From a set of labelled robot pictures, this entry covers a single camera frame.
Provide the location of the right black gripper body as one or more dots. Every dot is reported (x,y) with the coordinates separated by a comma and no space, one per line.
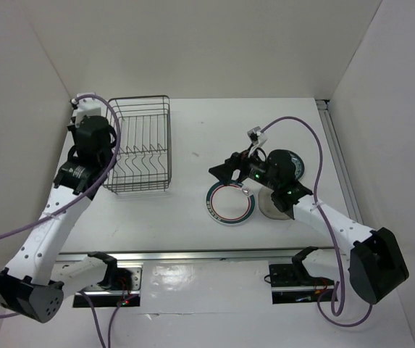
(254,169)

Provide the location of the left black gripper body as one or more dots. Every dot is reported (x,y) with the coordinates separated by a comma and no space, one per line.
(70,127)

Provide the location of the blue floral small plate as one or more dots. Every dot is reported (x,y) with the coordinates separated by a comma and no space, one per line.
(299,165)

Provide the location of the teal red rimmed plate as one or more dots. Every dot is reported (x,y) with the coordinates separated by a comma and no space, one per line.
(231,204)

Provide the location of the clear glass square plate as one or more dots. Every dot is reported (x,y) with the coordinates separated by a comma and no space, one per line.
(267,207)

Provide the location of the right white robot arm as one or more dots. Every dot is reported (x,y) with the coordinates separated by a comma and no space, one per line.
(376,265)

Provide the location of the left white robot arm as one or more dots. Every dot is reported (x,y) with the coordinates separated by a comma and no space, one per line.
(28,284)

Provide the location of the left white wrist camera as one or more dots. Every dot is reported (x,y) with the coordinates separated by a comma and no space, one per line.
(84,105)

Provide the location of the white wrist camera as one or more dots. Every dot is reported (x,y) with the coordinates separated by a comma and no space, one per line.
(84,105)
(257,137)

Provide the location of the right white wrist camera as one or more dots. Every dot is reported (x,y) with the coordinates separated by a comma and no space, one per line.
(257,137)

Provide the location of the metal wire dish rack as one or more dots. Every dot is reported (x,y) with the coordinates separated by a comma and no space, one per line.
(144,160)

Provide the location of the aluminium front rail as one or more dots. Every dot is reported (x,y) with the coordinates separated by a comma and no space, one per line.
(206,255)

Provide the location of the aluminium rail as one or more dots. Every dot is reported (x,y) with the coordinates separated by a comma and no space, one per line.
(206,255)
(338,159)

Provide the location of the aluminium right side rail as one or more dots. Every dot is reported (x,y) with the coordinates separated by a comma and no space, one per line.
(338,159)

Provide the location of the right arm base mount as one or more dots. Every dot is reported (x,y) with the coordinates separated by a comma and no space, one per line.
(291,283)

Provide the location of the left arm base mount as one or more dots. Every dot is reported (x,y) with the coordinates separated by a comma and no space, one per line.
(126,288)

